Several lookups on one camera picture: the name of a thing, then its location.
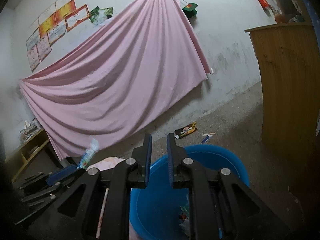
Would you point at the pink sheet hung on wall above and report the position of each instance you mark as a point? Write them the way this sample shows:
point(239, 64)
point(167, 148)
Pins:
point(119, 80)

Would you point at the blue plastic basin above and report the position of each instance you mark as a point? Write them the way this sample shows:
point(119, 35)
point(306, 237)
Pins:
point(155, 211)

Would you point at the green cap on wall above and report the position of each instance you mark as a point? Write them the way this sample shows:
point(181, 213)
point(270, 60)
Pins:
point(190, 10)

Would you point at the dark blue patterned curtain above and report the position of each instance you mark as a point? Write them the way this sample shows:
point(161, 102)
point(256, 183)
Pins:
point(306, 2)

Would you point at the black orange wrapper on floor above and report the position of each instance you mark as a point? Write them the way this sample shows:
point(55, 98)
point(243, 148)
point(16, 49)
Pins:
point(185, 131)

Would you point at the wooden cabinet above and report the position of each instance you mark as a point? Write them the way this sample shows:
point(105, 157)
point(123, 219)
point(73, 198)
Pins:
point(288, 58)

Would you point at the floral pink quilt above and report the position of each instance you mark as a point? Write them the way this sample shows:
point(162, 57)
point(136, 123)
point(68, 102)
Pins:
point(106, 164)

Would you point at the stack of books on shelf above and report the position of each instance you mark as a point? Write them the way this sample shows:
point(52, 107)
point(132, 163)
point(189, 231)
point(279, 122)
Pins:
point(30, 128)

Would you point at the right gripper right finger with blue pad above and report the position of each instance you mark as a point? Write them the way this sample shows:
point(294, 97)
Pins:
point(221, 206)

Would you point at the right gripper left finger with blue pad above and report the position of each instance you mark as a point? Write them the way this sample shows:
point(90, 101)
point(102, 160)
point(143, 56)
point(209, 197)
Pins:
point(97, 206)

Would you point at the wooden shelf desk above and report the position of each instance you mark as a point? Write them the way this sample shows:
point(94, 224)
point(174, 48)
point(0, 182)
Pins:
point(21, 158)

